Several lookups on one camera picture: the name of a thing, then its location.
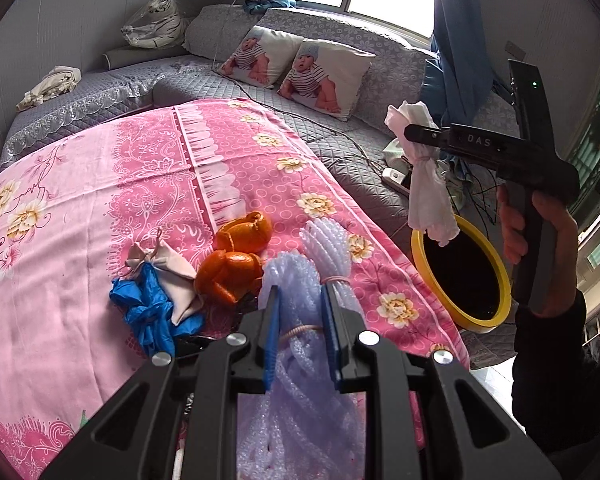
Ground blue disposable glove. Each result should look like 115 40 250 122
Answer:
109 262 206 356

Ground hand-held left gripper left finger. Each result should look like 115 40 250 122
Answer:
40 285 281 480

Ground baby print pillow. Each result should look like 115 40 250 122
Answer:
219 25 301 90
277 39 377 122

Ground grey flat cushion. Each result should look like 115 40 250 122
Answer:
104 45 181 68

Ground yellow round waste bin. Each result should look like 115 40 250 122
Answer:
411 214 512 330

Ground white power strip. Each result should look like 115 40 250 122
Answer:
381 167 413 198

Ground light green cloth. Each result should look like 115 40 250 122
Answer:
382 137 412 167

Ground white tissue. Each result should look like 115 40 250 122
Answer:
385 101 462 247

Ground pink floral blanket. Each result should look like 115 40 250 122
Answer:
0 97 471 476

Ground person's right hand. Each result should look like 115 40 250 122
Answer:
496 185 581 317

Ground white tiger plush toy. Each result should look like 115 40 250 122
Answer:
121 0 191 51

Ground white foam net bundle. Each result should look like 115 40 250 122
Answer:
237 219 368 480

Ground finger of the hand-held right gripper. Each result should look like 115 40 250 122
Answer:
404 124 451 149

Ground grey quilted sofa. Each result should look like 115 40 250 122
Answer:
0 4 518 371

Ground black cable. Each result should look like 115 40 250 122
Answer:
445 162 501 241

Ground person's right forearm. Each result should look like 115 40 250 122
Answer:
512 287 588 453

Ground orange peel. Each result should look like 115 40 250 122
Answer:
215 211 273 256
194 250 265 306

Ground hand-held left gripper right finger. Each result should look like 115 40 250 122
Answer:
320 287 563 480

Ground beige crumpled cloth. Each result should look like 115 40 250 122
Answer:
16 65 82 112

